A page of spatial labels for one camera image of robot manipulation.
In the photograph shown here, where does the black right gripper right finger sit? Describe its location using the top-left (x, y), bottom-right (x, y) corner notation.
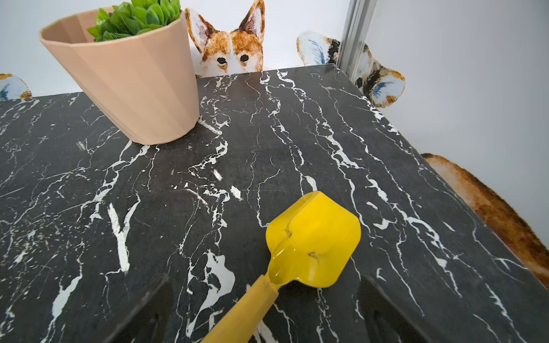
top-left (357, 277), bottom-right (429, 342)

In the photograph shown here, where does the green succulent plant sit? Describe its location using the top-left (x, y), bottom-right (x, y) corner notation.
top-left (87, 0), bottom-right (182, 42)

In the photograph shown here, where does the aluminium frame post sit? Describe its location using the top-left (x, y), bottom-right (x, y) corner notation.
top-left (337, 0), bottom-right (378, 78)

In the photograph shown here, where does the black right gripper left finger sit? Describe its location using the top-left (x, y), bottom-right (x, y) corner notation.
top-left (102, 274), bottom-right (174, 342)

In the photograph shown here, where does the pink ribbed plant pot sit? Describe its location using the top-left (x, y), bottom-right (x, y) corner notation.
top-left (39, 10), bottom-right (200, 145)

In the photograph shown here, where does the yellow toy shovel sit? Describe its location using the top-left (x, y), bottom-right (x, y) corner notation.
top-left (204, 191), bottom-right (362, 342)

